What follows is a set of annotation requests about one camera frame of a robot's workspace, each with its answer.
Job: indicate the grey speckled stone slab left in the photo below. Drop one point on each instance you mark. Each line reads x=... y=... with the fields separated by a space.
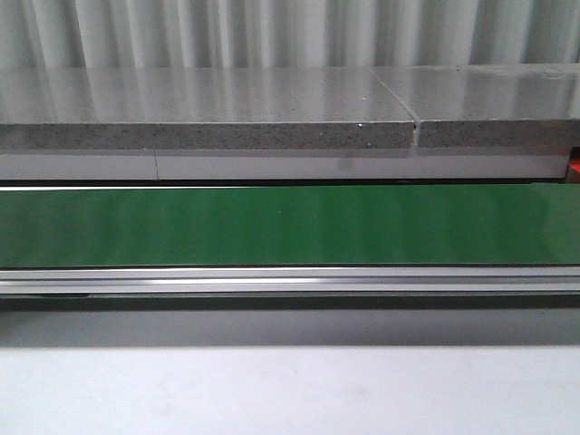
x=200 y=109

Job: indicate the white cabinet panel under slab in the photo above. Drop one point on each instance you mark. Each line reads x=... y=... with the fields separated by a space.
x=460 y=163

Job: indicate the grey speckled stone slab right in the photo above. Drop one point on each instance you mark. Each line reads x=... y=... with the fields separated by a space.
x=489 y=106

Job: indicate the green conveyor belt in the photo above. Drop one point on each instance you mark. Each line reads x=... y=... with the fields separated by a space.
x=487 y=224

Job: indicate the grey speckled stone slab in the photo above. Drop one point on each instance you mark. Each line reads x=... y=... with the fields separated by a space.
x=489 y=106
x=200 y=109

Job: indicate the aluminium conveyor frame rail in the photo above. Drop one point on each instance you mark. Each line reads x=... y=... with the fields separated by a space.
x=289 y=287

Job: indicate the white pleated curtain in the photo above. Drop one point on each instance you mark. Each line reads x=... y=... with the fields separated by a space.
x=55 y=34

